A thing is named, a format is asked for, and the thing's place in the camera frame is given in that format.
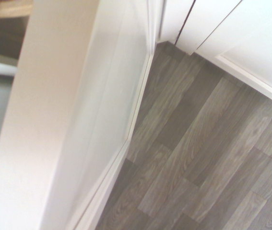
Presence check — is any white base cabinet frame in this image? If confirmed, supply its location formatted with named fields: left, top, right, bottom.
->
left=0, top=0, right=195, bottom=75

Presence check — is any white cabinet door with knob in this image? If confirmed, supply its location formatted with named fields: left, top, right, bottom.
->
left=0, top=0, right=156, bottom=230

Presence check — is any white kitchen stove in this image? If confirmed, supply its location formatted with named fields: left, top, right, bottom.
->
left=174, top=0, right=272, bottom=109

